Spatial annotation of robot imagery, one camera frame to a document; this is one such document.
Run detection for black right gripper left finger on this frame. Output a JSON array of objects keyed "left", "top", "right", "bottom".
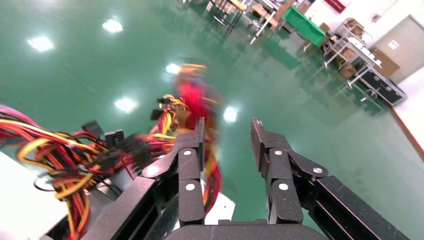
[{"left": 82, "top": 117, "right": 206, "bottom": 240}]

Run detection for black flight case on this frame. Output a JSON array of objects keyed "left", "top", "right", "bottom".
[{"left": 359, "top": 70, "right": 407, "bottom": 108}]

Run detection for dark framed work table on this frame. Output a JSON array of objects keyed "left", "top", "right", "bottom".
[{"left": 206, "top": 0, "right": 249, "bottom": 36}]

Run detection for white legged work table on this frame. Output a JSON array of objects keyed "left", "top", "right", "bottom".
[{"left": 248, "top": 0, "right": 296, "bottom": 46}]

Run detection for silver power supply, coloured cables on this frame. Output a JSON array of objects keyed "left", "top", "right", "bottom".
[{"left": 0, "top": 104, "right": 176, "bottom": 240}]

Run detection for red wall sign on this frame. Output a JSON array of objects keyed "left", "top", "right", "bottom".
[{"left": 324, "top": 0, "right": 347, "bottom": 14}]

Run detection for grey door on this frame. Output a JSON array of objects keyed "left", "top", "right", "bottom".
[{"left": 370, "top": 14, "right": 424, "bottom": 84}]

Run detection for green cloth covered table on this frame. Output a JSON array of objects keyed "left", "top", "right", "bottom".
[{"left": 283, "top": 6, "right": 327, "bottom": 48}]

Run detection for large brown cardboard box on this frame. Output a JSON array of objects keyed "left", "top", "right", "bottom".
[{"left": 370, "top": 47, "right": 401, "bottom": 79}]

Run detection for white metal shelf cart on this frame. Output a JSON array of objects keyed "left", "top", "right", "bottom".
[{"left": 322, "top": 18, "right": 377, "bottom": 90}]

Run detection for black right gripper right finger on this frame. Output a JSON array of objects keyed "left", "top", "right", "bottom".
[{"left": 250, "top": 117, "right": 412, "bottom": 240}]

